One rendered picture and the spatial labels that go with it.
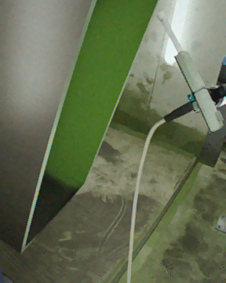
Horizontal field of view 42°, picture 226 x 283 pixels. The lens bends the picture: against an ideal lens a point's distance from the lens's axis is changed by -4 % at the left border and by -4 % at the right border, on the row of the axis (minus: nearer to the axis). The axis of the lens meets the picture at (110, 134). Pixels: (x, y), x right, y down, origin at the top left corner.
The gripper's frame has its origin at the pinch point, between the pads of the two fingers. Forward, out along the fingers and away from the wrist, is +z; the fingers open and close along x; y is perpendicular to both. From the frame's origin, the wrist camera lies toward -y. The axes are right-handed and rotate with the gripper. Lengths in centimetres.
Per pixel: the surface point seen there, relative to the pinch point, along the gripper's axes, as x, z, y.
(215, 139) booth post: -31, -170, 90
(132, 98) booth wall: 41, -147, 148
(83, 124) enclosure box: 14, -1, 64
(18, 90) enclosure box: 22, 54, 20
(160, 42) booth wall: 75, -150, 91
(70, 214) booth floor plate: -32, -13, 129
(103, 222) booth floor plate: -46, -26, 114
